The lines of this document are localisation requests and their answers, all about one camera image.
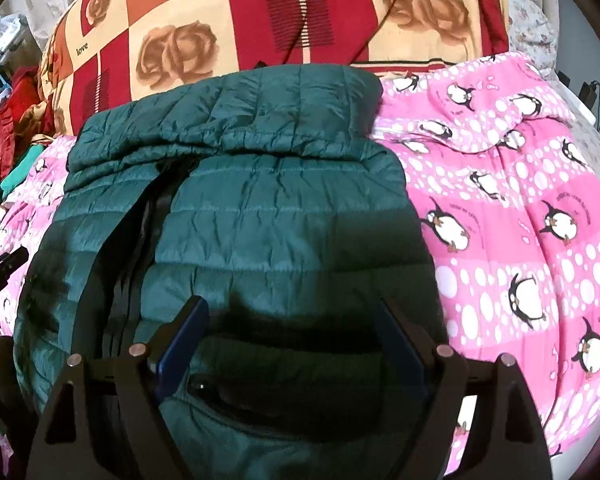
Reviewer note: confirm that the red cloth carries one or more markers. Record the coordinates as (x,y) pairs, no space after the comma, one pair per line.
(22,90)

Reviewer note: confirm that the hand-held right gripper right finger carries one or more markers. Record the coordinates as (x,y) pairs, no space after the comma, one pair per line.
(400,345)

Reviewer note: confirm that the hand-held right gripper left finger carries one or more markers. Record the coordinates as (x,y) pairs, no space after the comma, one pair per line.
(180,345)

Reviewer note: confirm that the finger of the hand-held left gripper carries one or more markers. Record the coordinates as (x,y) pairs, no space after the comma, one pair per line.
(5,262)

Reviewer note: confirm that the black charger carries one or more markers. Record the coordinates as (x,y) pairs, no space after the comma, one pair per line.
(589,92)

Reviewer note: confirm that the rose-patterned checked quilt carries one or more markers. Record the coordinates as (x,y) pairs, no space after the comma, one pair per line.
(260,25)

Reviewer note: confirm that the dark green puffer jacket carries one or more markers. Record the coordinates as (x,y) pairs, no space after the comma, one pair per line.
(260,200)

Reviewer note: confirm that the brown patterned cloth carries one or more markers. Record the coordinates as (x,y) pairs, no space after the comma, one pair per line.
(34,117)

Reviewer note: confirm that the floral bed sheet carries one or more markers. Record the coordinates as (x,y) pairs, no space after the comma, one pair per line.
(527,15)

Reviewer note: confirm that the green cloth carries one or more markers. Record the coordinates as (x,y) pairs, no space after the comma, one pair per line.
(10,192)

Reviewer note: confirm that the pink penguin blanket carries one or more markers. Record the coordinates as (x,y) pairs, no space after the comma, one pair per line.
(505,210)

